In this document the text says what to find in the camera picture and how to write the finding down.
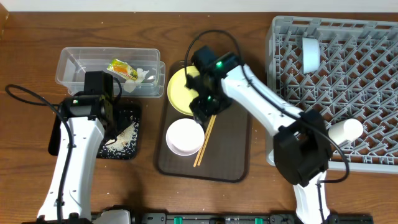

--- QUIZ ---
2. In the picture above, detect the white bowl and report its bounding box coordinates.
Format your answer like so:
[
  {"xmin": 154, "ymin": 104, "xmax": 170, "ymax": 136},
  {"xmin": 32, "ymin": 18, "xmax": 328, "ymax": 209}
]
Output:
[{"xmin": 165, "ymin": 118, "xmax": 205, "ymax": 156}]

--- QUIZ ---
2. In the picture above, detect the white tissue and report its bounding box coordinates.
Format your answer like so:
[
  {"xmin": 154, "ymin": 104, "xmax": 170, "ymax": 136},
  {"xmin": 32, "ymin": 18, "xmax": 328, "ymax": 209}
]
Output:
[{"xmin": 123, "ymin": 68, "xmax": 149, "ymax": 93}]

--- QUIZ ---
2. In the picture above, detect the green snack wrapper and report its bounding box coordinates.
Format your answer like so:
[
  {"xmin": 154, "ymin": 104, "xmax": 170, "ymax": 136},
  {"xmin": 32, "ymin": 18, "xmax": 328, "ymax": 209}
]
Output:
[{"xmin": 107, "ymin": 58, "xmax": 136, "ymax": 80}]

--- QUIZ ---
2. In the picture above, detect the rice grains pile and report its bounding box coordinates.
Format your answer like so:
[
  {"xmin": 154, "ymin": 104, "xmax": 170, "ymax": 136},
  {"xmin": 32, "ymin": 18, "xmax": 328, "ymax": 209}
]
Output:
[{"xmin": 97, "ymin": 116, "xmax": 140, "ymax": 160}]

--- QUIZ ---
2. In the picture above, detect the blue bowl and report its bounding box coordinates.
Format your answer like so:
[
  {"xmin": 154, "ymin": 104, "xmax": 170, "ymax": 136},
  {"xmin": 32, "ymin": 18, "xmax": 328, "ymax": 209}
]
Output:
[{"xmin": 302, "ymin": 38, "xmax": 320, "ymax": 74}]

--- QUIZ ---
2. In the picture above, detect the small white green cup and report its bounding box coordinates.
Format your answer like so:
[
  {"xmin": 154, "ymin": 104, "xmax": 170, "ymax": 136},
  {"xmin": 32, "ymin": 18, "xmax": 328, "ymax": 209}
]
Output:
[{"xmin": 328, "ymin": 118, "xmax": 364, "ymax": 146}]

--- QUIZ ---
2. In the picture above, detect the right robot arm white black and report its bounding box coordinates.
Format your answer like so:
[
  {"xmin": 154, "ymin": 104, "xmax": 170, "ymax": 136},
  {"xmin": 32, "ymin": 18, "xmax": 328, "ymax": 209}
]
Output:
[{"xmin": 186, "ymin": 49, "xmax": 331, "ymax": 223}]

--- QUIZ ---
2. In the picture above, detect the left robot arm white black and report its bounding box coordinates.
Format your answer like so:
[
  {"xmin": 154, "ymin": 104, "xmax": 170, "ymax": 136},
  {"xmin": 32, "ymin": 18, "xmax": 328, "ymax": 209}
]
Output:
[{"xmin": 38, "ymin": 95, "xmax": 114, "ymax": 223}]

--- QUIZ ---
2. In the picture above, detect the grey dishwasher rack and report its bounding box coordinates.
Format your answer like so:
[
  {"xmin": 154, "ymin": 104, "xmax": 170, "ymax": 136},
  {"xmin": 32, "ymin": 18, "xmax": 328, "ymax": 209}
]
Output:
[{"xmin": 266, "ymin": 16, "xmax": 397, "ymax": 174}]

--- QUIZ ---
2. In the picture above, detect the yellow plate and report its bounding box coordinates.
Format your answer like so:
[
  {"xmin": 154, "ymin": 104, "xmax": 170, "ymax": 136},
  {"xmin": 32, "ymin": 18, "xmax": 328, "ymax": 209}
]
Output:
[{"xmin": 167, "ymin": 68, "xmax": 198, "ymax": 116}]

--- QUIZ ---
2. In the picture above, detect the brown serving tray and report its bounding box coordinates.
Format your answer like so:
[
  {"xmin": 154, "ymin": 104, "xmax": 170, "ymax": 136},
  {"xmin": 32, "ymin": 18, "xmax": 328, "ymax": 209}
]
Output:
[{"xmin": 155, "ymin": 60, "xmax": 255, "ymax": 184}]

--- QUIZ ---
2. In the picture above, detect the clear plastic bin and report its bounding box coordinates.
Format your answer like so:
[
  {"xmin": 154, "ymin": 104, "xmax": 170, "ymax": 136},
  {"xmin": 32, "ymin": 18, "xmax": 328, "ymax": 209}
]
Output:
[{"xmin": 55, "ymin": 47, "xmax": 165, "ymax": 98}]

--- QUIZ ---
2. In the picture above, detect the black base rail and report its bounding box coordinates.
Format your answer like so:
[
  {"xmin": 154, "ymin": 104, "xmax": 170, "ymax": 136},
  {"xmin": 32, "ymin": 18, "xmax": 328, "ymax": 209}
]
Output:
[{"xmin": 90, "ymin": 203, "xmax": 374, "ymax": 224}]

